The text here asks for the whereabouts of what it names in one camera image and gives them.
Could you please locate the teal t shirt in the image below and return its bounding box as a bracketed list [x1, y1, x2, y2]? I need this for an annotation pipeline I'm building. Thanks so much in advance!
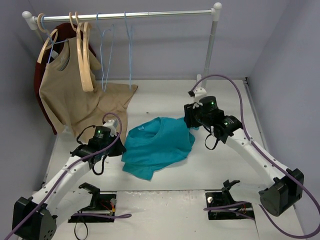
[121, 117, 196, 181]

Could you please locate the blue wire hanger free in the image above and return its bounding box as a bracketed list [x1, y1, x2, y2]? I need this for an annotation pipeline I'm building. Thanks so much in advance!
[124, 12, 133, 90]
[95, 12, 115, 91]

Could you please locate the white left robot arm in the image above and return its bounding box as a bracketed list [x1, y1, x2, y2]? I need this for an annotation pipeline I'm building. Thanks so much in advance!
[11, 121, 126, 240]

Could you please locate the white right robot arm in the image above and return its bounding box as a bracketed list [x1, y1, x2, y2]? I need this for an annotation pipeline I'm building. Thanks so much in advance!
[184, 96, 304, 217]

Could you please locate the wooden hanger middle pair front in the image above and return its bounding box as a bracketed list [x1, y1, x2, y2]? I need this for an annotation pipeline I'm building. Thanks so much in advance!
[75, 12, 94, 92]

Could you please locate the wooden hanger pair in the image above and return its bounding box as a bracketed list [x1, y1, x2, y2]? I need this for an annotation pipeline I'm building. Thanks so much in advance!
[69, 12, 87, 91]
[75, 12, 94, 92]

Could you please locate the wooden hanger middle pair back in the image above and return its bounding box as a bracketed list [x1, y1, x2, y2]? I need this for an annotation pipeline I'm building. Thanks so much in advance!
[69, 12, 87, 91]

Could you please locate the wooden hanger far left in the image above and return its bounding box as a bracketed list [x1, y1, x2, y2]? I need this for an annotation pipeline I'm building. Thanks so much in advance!
[37, 13, 58, 64]

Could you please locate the beige tank top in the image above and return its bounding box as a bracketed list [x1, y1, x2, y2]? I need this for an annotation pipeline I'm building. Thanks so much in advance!
[39, 37, 138, 142]

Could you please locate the dark red garment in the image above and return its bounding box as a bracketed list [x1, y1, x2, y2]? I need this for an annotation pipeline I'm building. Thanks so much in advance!
[34, 23, 102, 135]

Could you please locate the metal clothes rack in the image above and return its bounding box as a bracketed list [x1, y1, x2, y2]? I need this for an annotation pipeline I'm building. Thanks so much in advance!
[22, 2, 222, 86]

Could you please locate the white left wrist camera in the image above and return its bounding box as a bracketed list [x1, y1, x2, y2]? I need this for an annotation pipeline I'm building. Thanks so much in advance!
[102, 119, 119, 137]

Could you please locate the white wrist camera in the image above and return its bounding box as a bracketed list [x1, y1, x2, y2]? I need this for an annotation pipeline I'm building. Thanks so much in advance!
[188, 87, 207, 103]
[102, 119, 119, 137]

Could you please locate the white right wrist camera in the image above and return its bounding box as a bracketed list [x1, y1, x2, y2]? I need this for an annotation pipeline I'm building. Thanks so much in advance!
[188, 87, 207, 103]

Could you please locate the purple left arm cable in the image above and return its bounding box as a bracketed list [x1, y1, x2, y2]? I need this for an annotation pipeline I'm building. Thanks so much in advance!
[3, 112, 133, 240]

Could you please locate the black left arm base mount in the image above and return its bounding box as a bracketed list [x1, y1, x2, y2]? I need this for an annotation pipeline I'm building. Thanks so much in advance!
[67, 182, 117, 223]

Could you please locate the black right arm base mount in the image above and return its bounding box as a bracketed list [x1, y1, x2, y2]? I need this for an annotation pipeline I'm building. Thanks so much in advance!
[205, 180, 255, 221]

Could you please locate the blue wire hanger holding top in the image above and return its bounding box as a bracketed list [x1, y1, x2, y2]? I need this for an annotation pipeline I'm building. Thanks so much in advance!
[37, 13, 68, 64]

